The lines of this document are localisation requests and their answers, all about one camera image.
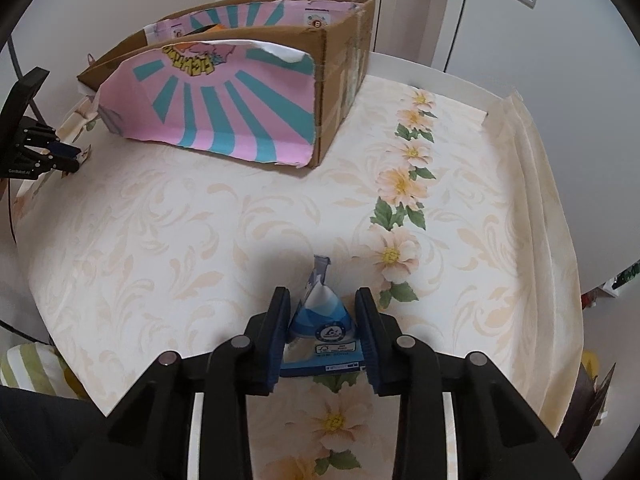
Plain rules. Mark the dark brown packet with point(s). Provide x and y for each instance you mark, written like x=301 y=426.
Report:
x=585 y=410

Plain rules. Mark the floral tablecloth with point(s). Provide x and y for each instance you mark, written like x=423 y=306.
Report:
x=200 y=240

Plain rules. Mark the white cabinet door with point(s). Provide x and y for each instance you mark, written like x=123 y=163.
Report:
x=560 y=45

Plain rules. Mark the striped green white cushion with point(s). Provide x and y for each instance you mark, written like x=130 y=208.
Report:
x=30 y=367

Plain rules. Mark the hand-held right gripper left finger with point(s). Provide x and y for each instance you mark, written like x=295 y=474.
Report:
x=278 y=340

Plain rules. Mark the green packets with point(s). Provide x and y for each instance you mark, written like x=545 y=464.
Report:
x=625 y=276

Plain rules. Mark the yellow object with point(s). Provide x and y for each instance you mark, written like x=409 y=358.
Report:
x=590 y=364

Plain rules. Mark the blue triangular drink carton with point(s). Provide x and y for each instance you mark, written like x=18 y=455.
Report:
x=322 y=332

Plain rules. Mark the pink printed cardboard box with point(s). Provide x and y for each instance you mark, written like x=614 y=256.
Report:
x=342 y=65

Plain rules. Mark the dark cloth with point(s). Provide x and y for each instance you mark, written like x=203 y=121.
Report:
x=45 y=435

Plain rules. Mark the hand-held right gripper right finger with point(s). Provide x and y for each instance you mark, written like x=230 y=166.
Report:
x=371 y=341

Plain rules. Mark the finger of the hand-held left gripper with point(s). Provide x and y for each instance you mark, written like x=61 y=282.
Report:
x=65 y=150
x=62 y=165

